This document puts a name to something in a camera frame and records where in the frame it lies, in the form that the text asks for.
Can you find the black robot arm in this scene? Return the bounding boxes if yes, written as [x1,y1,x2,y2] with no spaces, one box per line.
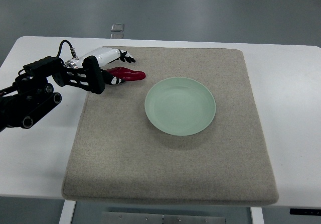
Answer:
[1,54,105,130]

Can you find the metal table frame plate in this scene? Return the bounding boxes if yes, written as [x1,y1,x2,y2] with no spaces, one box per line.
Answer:
[100,212,226,224]

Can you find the beige fabric mat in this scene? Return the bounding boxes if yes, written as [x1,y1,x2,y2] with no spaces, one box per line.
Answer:
[61,46,279,206]

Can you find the clear floor socket cover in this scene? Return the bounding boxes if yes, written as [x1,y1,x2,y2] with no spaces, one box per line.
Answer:
[111,23,125,32]

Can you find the black table control panel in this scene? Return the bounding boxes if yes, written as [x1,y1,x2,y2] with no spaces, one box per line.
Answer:
[289,208,321,216]

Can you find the red chili pepper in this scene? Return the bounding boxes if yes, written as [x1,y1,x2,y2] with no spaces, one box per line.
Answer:
[106,67,146,81]

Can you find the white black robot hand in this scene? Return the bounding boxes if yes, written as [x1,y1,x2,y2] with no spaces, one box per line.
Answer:
[77,46,136,85]

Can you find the light green plate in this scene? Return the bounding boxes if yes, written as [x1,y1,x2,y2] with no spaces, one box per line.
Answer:
[144,77,216,136]

